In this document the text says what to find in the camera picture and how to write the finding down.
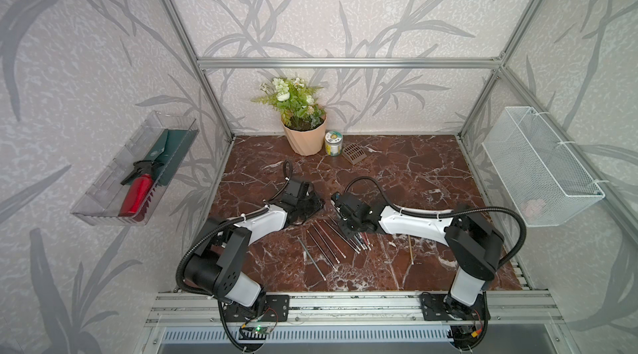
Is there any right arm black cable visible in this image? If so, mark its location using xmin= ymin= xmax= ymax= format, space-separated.
xmin=343 ymin=175 xmax=528 ymax=268

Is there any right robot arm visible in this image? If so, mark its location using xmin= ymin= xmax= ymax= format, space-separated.
xmin=331 ymin=193 xmax=503 ymax=307

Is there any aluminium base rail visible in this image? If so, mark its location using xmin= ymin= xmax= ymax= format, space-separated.
xmin=145 ymin=290 xmax=565 ymax=327

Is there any green garden trowel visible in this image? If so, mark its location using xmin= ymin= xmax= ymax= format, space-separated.
xmin=145 ymin=129 xmax=190 ymax=186

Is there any terracotta pot with plant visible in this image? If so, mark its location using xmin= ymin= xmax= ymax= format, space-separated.
xmin=252 ymin=78 xmax=327 ymax=156

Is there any red striped pencil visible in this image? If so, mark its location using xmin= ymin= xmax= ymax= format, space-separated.
xmin=317 ymin=221 xmax=347 ymax=259

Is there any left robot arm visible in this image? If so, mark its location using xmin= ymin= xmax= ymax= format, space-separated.
xmin=175 ymin=177 xmax=325 ymax=313

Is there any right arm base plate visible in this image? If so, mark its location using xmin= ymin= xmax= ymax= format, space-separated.
xmin=418 ymin=292 xmax=491 ymax=322

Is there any circuit board with wires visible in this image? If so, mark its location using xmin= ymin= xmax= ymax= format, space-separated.
xmin=239 ymin=322 xmax=277 ymax=341

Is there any red spray bottle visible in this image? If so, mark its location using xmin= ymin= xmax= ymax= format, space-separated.
xmin=119 ymin=161 xmax=155 ymax=222

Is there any pink object in basket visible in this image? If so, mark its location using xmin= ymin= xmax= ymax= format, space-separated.
xmin=521 ymin=199 xmax=546 ymax=221

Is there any clear plastic wall tray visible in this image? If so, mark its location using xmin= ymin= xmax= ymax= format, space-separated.
xmin=71 ymin=111 xmax=199 ymax=226

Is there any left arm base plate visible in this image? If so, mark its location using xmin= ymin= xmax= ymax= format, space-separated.
xmin=222 ymin=294 xmax=291 ymax=322

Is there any dark blue pencil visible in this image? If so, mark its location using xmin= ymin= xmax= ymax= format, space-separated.
xmin=307 ymin=230 xmax=337 ymax=271

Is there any yellow green tin can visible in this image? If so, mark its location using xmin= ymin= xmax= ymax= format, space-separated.
xmin=324 ymin=131 xmax=343 ymax=156

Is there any brown slotted plastic piece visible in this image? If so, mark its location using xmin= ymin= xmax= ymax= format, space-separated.
xmin=342 ymin=143 xmax=367 ymax=165

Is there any blue striped pencil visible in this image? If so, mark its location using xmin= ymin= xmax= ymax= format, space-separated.
xmin=312 ymin=225 xmax=341 ymax=264

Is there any white wire mesh basket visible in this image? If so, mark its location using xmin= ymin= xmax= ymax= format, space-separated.
xmin=483 ymin=107 xmax=606 ymax=227

